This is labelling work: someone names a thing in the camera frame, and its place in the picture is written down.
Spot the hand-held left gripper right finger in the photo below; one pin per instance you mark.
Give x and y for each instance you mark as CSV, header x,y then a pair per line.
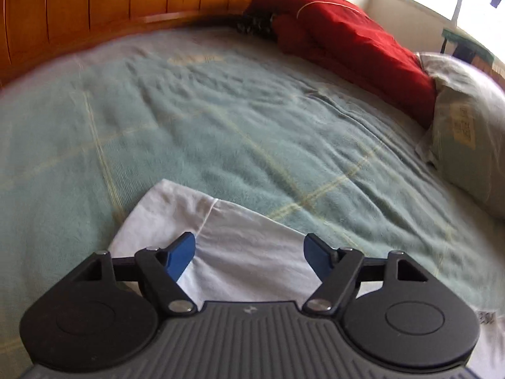
x,y
317,256

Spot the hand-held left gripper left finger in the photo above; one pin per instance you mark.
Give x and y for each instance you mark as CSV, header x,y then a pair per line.
x,y
179,256

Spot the white t-shirt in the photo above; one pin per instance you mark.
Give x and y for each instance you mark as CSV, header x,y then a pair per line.
x,y
244,252

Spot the green checked bed blanket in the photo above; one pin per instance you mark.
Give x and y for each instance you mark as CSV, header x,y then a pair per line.
x,y
197,118

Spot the grey-green pillow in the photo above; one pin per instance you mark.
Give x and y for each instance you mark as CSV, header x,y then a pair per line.
x,y
473,134

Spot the red folded blanket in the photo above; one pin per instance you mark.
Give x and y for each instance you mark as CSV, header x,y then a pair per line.
x,y
347,43

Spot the black patterned cloth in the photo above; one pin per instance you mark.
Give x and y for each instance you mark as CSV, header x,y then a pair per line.
x,y
254,25

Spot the green board on windowsill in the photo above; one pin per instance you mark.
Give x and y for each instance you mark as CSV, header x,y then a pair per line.
x,y
465,43

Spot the wooden headboard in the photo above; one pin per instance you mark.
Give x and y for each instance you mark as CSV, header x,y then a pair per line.
x,y
118,0

